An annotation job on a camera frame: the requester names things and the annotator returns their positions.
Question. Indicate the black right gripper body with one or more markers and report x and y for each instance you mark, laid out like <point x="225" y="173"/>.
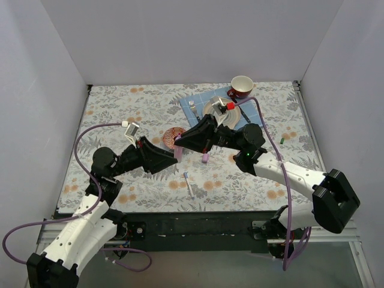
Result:
<point x="212" y="134"/>

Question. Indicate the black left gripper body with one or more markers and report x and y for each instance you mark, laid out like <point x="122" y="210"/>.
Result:
<point x="143" y="153"/>

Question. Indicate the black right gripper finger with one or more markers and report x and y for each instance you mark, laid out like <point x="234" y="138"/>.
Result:
<point x="202" y="130"/>
<point x="197" y="142"/>

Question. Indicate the purple pen cap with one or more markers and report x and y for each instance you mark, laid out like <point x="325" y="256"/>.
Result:
<point x="205" y="158"/>

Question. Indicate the pink pen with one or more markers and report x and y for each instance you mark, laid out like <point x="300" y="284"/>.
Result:
<point x="177" y="152"/>

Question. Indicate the white marker pen blue tip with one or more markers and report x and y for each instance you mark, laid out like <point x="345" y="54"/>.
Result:
<point x="190" y="190"/>

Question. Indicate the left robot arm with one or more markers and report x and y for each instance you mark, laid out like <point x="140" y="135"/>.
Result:
<point x="94" y="223"/>

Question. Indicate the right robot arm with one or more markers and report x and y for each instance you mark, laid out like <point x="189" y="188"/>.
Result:
<point x="333" y="200"/>

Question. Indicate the blue checked cloth napkin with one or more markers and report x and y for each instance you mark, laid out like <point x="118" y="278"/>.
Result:
<point x="201" y="99"/>

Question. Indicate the beige plate with blue rings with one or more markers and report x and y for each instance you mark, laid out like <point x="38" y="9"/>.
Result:
<point x="229" y="119"/>

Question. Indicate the red patterned small bowl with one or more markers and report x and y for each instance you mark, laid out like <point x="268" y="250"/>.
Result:
<point x="170" y="136"/>

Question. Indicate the floral tablecloth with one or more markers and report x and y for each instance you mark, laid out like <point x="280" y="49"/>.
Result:
<point x="218" y="185"/>

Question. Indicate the red cup white inside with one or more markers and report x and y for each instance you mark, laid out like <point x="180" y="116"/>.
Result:
<point x="241" y="87"/>

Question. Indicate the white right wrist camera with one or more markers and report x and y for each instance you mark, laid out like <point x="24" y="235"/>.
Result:
<point x="219" y="107"/>

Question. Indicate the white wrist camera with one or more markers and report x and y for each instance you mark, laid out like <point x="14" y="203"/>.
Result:
<point x="131" y="129"/>
<point x="219" y="107"/>

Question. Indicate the fork with dark handle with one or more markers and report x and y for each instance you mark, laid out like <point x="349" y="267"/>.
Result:
<point x="194" y="110"/>

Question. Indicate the knife with dark handle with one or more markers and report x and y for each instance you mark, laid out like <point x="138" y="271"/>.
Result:
<point x="242" y="112"/>

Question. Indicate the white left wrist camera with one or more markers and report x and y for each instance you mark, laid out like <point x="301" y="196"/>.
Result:
<point x="131" y="129"/>

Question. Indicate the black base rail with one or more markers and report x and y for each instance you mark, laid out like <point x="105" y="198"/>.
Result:
<point x="198" y="231"/>

